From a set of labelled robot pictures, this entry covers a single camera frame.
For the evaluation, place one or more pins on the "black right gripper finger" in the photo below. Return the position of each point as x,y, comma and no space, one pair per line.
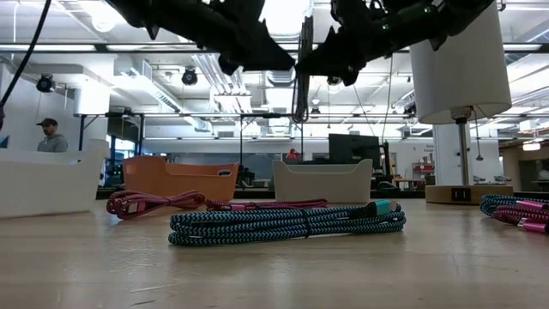
343,49
339,66

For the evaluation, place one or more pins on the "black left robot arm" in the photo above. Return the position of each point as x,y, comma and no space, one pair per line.
128,8

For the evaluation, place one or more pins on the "white plastic bin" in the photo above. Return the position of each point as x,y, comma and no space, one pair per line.
43,184

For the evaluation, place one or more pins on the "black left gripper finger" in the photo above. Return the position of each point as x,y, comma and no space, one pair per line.
257,64
253,34

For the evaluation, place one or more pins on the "orange plastic bin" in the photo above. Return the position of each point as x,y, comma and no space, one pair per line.
171,182

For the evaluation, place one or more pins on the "black ceiling camera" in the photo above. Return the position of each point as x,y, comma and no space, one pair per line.
189,77
45,83

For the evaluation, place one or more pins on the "white square pillar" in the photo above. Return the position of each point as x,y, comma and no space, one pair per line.
444,159

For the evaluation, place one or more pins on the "black computer monitor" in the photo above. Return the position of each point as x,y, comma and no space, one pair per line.
354,148

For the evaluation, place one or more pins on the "person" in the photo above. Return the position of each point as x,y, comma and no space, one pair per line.
52,143
293,155

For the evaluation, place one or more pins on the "white shade wooden base lamp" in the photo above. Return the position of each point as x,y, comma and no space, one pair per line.
459,77

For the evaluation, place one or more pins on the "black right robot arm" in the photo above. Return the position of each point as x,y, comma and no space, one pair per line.
467,13

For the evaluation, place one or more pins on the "light grey plastic bin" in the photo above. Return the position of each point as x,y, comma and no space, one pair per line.
321,184

